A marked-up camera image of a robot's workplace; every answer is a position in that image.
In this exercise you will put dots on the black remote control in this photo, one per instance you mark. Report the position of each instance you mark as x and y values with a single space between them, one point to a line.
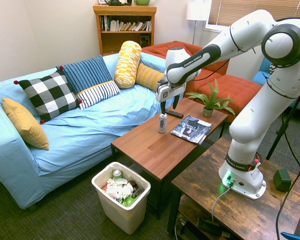
174 113

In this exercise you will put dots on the potted green fern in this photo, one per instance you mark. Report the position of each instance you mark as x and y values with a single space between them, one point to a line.
210 102

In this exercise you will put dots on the white navy striped pillow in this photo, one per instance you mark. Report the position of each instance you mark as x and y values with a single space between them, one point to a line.
98 93

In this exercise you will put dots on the silver can top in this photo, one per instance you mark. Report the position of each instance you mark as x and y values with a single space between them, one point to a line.
117 174

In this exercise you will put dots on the red emergency stop button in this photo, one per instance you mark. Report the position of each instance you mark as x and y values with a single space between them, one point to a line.
258 162

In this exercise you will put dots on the green plastic bottle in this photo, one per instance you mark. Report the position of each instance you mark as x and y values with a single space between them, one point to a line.
129 200

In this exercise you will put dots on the row of paperback books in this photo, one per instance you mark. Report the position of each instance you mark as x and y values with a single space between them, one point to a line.
126 25

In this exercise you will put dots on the orange red tufted ottoman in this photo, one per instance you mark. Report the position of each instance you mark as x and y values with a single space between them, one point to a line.
236 87

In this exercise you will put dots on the crumpled white paper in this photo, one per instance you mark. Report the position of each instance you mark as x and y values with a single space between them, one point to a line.
118 189

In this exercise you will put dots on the wooden bookshelf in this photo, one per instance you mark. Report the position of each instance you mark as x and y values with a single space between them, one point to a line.
125 10

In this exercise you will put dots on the small black speaker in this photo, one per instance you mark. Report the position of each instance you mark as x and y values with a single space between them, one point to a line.
145 40

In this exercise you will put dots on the rustic dark wood table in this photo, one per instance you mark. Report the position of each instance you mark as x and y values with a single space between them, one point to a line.
240 212

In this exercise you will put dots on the yellow white patterned bolster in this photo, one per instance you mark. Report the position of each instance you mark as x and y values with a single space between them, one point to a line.
127 65

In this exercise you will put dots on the yellow striped pillow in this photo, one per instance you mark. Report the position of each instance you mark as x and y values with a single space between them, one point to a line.
148 76

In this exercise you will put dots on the mustard yellow pillow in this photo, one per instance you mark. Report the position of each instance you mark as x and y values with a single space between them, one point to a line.
25 123

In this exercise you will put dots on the black camera tripod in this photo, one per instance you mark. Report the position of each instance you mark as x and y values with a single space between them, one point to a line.
281 131

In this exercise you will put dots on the blue armchair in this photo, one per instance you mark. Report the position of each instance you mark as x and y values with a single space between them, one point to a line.
261 67

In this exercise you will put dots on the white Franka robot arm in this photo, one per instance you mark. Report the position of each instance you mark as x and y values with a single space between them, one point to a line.
252 120

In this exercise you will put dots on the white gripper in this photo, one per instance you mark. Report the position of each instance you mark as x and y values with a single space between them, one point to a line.
168 92

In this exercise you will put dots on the white trash bin with liner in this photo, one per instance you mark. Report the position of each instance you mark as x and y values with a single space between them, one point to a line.
122 215

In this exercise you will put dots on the black object on bookshelf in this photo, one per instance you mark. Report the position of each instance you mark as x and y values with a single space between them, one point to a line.
116 2

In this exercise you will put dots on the wooden coffee table black frame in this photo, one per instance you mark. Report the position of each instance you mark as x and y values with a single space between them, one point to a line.
155 147

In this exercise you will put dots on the dark green box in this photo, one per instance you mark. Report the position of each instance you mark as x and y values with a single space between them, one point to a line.
282 180

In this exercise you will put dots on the black white checkered pillow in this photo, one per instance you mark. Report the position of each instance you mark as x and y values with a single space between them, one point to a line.
48 96

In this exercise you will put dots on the wooden window blinds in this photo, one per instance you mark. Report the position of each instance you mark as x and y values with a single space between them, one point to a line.
252 10

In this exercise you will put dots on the blue plastic object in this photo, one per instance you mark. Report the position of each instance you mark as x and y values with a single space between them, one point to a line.
289 236

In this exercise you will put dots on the black power strip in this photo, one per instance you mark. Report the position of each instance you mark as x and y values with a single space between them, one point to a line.
212 225

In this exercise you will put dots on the dark cover magazine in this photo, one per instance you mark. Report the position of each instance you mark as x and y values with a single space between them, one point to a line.
191 128

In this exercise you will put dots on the white purple drink can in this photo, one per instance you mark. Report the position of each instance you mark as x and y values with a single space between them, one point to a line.
162 123

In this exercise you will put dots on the blue striped pillow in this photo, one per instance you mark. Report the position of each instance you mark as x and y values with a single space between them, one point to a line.
86 72

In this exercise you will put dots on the green bowl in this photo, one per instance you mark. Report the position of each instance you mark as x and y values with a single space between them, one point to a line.
142 2

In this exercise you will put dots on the white shade floor lamp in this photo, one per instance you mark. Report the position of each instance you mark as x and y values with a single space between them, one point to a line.
197 10

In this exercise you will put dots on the light blue sofa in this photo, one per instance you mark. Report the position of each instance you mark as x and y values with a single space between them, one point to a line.
85 135

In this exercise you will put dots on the orange red snack package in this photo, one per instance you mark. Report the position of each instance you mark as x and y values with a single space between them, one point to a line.
104 187

